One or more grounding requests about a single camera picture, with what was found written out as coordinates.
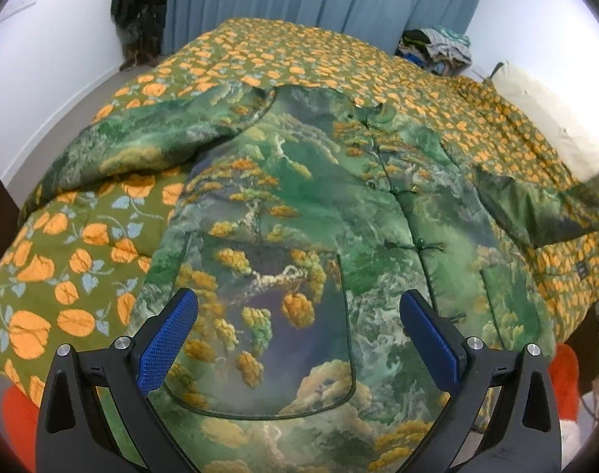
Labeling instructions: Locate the green landscape print padded jacket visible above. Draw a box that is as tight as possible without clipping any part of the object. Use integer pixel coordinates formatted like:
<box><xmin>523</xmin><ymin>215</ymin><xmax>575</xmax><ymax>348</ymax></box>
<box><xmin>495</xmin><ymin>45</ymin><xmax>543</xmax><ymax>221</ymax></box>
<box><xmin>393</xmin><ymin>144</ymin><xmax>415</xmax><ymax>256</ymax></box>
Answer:
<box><xmin>9</xmin><ymin>83</ymin><xmax>599</xmax><ymax>472</ymax></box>

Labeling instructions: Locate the pile of clothes by bed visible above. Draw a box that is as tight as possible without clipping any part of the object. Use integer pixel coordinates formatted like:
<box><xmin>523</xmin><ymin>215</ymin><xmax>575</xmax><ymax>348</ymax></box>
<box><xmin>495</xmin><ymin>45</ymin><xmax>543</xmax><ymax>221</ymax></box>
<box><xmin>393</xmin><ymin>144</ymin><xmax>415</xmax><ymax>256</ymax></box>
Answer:
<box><xmin>396</xmin><ymin>26</ymin><xmax>472</xmax><ymax>77</ymax></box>

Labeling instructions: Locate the coat rack with dark clothes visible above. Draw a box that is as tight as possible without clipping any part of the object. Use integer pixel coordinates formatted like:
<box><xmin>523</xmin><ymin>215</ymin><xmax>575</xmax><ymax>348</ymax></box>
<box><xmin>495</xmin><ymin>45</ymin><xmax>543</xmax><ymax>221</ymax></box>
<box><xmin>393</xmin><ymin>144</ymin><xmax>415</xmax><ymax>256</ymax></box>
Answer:
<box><xmin>110</xmin><ymin>0</ymin><xmax>168</xmax><ymax>72</ymax></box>

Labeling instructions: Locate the orange and white fleece garment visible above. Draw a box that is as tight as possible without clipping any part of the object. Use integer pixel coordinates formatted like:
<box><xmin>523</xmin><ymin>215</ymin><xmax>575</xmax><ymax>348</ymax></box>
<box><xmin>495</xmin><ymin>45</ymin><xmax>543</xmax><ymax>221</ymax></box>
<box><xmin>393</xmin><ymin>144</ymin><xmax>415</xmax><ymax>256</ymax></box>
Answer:
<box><xmin>549</xmin><ymin>344</ymin><xmax>582</xmax><ymax>467</ymax></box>

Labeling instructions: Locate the green orange floral quilt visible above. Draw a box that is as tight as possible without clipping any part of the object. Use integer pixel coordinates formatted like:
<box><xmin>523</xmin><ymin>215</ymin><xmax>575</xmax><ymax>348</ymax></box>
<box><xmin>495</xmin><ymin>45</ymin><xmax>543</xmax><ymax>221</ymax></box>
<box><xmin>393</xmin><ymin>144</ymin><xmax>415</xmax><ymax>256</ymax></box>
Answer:
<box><xmin>0</xmin><ymin>18</ymin><xmax>598</xmax><ymax>411</ymax></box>

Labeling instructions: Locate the cream padded headboard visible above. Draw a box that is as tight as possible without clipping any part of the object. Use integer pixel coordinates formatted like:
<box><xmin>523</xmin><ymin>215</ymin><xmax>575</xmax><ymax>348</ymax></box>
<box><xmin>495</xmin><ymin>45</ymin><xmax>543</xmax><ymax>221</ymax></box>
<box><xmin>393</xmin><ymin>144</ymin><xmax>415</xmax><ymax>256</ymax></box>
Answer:
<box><xmin>490</xmin><ymin>62</ymin><xmax>599</xmax><ymax>182</ymax></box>

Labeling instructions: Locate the white wall switch plate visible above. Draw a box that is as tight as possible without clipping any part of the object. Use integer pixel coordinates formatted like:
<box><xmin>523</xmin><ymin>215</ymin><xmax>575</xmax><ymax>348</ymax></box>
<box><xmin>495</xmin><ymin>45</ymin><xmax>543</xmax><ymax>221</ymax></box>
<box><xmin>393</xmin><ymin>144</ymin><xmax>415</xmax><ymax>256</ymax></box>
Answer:
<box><xmin>0</xmin><ymin>0</ymin><xmax>37</xmax><ymax>24</ymax></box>

